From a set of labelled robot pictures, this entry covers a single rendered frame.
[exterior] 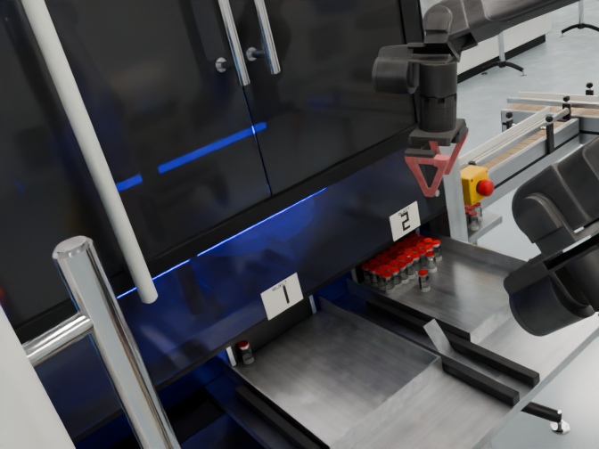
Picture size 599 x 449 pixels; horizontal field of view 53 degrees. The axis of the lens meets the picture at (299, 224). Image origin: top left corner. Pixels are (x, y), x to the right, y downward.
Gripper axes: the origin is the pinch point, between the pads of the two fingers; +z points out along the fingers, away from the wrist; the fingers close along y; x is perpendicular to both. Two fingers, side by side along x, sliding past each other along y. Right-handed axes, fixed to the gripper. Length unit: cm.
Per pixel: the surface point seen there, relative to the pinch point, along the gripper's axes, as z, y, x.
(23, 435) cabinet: -15, 76, -3
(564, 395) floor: 115, -88, 21
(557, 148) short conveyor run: 27, -95, 11
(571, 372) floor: 114, -100, 23
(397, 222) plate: 18.8, -19.0, -13.8
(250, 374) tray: 37, 17, -32
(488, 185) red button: 18.3, -41.8, 0.6
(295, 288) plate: 22.2, 6.6, -25.7
